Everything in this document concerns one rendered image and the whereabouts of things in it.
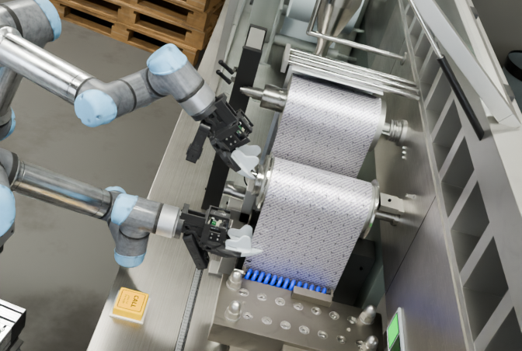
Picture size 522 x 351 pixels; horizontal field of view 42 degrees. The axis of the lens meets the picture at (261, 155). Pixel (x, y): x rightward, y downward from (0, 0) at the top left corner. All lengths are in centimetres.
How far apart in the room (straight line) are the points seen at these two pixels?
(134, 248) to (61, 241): 150
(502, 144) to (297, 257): 63
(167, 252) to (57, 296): 113
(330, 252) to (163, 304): 43
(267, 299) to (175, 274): 29
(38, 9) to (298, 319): 96
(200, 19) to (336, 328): 315
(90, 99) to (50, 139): 234
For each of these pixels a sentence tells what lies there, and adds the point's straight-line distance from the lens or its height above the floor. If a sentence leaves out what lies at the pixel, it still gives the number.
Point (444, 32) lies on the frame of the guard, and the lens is 120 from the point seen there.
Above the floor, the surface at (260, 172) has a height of 128.
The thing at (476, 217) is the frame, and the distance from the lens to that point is 131.
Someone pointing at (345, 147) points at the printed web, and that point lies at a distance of 174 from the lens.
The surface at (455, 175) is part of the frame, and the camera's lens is 144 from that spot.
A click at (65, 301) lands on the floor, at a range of 291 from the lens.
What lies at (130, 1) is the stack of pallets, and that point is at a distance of 468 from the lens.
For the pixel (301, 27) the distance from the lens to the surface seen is 245.
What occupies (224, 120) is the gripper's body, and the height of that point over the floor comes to 140.
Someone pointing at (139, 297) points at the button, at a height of 92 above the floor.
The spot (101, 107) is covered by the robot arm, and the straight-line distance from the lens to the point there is 140.
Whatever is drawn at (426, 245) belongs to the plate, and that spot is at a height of 137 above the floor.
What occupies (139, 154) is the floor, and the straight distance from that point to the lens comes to 370.
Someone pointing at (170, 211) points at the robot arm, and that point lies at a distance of 160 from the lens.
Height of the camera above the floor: 218
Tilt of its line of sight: 34 degrees down
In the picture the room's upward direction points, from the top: 17 degrees clockwise
